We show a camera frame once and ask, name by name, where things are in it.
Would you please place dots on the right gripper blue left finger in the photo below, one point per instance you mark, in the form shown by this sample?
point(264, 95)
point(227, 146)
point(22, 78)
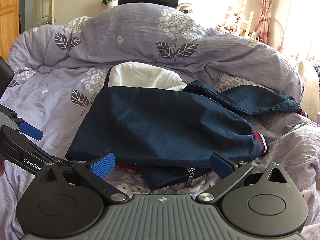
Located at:
point(92, 175)

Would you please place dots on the pink floral curtain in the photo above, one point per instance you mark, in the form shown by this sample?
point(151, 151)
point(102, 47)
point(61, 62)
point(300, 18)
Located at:
point(263, 25)

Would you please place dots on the wooden wardrobe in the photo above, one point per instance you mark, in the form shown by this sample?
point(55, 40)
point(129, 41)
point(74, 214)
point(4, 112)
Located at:
point(9, 25)

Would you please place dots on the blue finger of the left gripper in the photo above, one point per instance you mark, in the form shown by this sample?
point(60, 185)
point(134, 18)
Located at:
point(27, 129)

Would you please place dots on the white wooden rack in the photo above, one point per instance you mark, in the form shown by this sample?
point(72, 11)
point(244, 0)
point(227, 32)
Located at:
point(234, 20)

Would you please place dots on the white door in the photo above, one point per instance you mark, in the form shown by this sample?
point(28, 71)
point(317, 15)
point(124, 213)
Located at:
point(43, 12)

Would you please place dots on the white fan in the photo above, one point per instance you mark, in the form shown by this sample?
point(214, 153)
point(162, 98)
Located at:
point(185, 8)

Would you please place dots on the purple floral duvet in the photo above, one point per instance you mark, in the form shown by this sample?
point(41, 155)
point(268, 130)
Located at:
point(60, 69)

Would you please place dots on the green white plush toy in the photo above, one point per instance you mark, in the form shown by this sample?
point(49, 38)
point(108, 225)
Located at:
point(110, 3)

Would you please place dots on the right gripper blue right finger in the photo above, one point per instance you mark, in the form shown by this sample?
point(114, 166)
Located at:
point(232, 175)

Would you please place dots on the navy white track jacket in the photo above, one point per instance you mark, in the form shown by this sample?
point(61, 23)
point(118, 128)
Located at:
point(169, 133)

